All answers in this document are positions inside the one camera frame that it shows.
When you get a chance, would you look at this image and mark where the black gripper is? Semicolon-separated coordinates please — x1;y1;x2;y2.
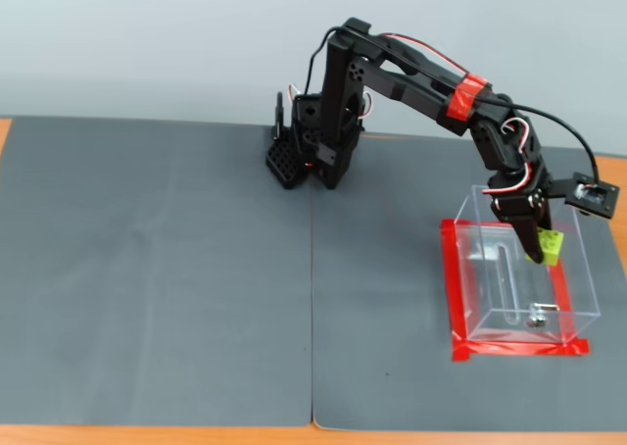
484;158;555;267

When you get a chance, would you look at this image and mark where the green lego block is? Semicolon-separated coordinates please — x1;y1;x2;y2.
525;227;565;266

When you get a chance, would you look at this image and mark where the transparent plastic box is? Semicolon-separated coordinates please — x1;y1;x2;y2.
454;183;603;347

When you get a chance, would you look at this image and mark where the small metal bolt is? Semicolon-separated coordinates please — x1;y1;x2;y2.
522;301;561;329

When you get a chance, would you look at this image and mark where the red tape wrap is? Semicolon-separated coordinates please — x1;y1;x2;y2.
445;73;494;123

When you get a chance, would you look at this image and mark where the gray rubber mat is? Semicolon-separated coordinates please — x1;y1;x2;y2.
310;130;627;434
0;115;315;428

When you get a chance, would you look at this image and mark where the black perforated table clamp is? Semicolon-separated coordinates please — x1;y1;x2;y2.
264;121;314;191

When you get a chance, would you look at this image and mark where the black clamp knob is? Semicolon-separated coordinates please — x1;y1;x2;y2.
272;90;291;140

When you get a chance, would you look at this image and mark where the looped red white servo wire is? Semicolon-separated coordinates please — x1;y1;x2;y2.
481;118;537;198

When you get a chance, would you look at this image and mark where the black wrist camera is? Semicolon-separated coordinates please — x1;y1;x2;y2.
548;171;621;220

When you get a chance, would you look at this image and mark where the black camera cable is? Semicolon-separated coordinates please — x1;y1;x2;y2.
306;25;601;189

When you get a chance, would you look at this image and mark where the long red white servo wire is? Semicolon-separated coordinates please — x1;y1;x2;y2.
380;32;469;77

